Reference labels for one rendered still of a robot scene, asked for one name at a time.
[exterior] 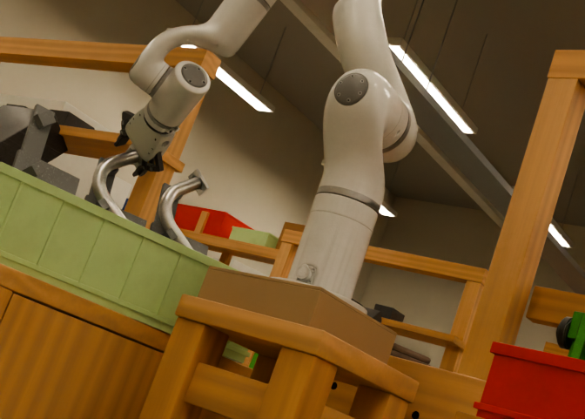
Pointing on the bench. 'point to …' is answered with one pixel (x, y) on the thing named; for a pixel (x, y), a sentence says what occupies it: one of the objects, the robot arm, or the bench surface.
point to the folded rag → (409, 354)
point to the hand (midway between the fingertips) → (131, 156)
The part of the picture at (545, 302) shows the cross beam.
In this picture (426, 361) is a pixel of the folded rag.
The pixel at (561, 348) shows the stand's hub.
